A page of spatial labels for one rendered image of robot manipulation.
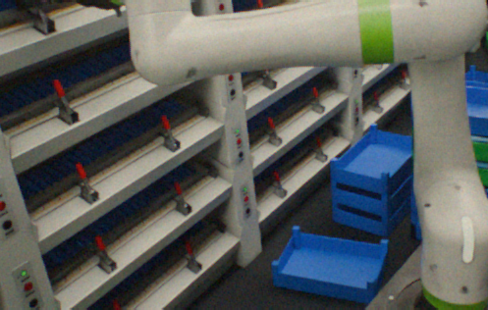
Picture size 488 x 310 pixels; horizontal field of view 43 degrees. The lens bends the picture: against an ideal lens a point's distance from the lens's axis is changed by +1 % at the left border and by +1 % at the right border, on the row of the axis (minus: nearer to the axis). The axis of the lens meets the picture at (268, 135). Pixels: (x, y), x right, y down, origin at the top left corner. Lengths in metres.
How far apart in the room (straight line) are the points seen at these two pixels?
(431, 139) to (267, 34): 0.41
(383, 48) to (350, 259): 1.13
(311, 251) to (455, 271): 0.91
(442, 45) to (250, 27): 0.28
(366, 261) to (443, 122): 0.86
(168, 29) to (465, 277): 0.64
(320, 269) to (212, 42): 1.11
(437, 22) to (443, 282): 0.48
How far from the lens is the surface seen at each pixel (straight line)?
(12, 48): 1.23
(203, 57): 0.93
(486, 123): 1.76
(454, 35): 0.90
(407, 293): 1.31
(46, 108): 1.37
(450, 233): 1.08
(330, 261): 1.93
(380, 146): 2.21
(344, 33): 0.89
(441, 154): 1.19
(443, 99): 1.14
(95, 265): 1.54
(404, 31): 0.89
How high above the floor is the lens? 1.20
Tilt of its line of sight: 27 degrees down
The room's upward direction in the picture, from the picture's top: 6 degrees counter-clockwise
